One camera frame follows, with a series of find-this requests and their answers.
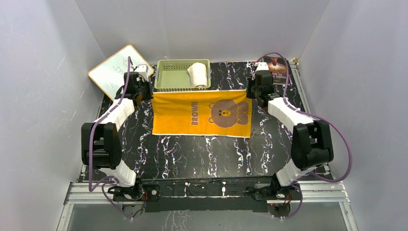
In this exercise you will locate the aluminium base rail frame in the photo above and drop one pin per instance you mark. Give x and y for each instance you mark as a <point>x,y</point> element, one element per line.
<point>213,195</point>

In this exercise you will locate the wood framed whiteboard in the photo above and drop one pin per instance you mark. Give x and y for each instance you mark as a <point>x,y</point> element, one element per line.
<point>109,75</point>

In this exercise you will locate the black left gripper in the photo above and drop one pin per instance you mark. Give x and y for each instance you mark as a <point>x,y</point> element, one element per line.
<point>147,85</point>

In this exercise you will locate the orange brown towel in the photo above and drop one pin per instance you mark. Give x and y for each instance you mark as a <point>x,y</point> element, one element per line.
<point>202,113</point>

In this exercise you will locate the green perforated plastic basket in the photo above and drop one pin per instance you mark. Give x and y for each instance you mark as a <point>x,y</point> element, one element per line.
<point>172,75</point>

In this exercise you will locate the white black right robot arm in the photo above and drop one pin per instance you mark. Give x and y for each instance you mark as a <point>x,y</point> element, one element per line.
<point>311,139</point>

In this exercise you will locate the white terry towel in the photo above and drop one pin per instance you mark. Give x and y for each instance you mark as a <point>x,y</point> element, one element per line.
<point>198,75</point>

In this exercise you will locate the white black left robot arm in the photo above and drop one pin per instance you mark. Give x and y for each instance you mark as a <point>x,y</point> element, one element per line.
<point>101,147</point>

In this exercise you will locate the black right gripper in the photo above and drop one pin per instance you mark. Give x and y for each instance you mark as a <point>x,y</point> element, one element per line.
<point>251,82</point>

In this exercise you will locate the dark paperback book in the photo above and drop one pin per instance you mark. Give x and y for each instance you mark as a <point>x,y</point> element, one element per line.
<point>277,67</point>

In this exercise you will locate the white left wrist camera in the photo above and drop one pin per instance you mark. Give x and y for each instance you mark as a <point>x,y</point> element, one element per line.
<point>141,69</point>

